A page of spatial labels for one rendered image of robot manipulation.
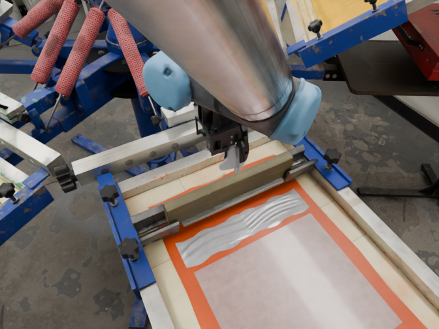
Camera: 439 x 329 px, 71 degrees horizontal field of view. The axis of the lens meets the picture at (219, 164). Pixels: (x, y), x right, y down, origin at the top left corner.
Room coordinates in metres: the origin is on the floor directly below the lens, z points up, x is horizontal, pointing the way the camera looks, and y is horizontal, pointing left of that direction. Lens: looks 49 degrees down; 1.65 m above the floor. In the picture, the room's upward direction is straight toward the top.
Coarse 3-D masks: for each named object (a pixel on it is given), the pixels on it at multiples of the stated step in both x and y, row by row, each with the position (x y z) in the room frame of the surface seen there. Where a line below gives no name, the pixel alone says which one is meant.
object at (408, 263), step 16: (256, 144) 0.67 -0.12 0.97; (192, 160) 0.59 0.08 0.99; (208, 160) 0.59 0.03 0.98; (144, 176) 0.53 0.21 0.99; (160, 176) 0.53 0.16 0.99; (176, 176) 0.54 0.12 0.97; (320, 176) 0.53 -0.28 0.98; (128, 192) 0.48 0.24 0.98; (336, 192) 0.47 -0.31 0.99; (352, 192) 0.47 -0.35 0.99; (352, 208) 0.42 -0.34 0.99; (368, 208) 0.42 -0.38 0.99; (368, 224) 0.38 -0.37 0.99; (384, 224) 0.38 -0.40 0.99; (384, 240) 0.33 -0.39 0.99; (400, 240) 0.33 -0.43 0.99; (400, 256) 0.29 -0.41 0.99; (416, 256) 0.29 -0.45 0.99; (416, 272) 0.26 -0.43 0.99; (432, 272) 0.26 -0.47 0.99; (144, 288) 0.22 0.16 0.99; (432, 288) 0.22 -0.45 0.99; (144, 304) 0.19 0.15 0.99; (160, 304) 0.19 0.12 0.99; (432, 304) 0.20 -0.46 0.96; (160, 320) 0.16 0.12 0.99
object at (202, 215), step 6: (276, 180) 0.51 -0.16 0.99; (282, 180) 0.51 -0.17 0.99; (264, 186) 0.49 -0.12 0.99; (270, 186) 0.49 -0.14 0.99; (252, 192) 0.47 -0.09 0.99; (258, 192) 0.47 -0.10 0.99; (234, 198) 0.45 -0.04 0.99; (240, 198) 0.45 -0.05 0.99; (246, 198) 0.45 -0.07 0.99; (222, 204) 0.43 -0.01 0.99; (228, 204) 0.43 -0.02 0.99; (234, 204) 0.44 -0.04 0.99; (210, 210) 0.41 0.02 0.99; (216, 210) 0.41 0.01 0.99; (198, 216) 0.40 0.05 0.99; (204, 216) 0.40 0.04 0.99; (186, 222) 0.38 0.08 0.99; (192, 222) 0.38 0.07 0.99
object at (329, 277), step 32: (288, 224) 0.40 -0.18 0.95; (320, 224) 0.40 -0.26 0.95; (288, 256) 0.31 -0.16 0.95; (320, 256) 0.31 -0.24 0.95; (352, 256) 0.31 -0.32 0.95; (288, 288) 0.23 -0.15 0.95; (320, 288) 0.23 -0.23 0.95; (352, 288) 0.23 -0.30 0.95; (384, 288) 0.23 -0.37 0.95; (320, 320) 0.17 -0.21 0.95; (352, 320) 0.17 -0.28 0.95; (384, 320) 0.17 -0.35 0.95; (416, 320) 0.17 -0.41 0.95
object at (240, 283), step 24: (216, 216) 0.42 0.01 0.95; (168, 240) 0.35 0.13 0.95; (216, 264) 0.29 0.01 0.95; (240, 264) 0.29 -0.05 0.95; (264, 264) 0.29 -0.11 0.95; (192, 288) 0.23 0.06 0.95; (216, 288) 0.23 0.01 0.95; (240, 288) 0.23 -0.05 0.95; (264, 288) 0.23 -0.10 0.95; (216, 312) 0.18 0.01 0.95; (240, 312) 0.18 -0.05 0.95; (264, 312) 0.18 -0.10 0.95; (288, 312) 0.18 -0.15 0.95
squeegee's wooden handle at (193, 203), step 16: (272, 160) 0.52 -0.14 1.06; (288, 160) 0.53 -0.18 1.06; (240, 176) 0.47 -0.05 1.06; (256, 176) 0.48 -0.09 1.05; (272, 176) 0.50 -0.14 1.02; (192, 192) 0.42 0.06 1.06; (208, 192) 0.42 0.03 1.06; (224, 192) 0.44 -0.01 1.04; (240, 192) 0.46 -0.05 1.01; (176, 208) 0.38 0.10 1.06; (192, 208) 0.40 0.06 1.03; (208, 208) 0.42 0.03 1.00
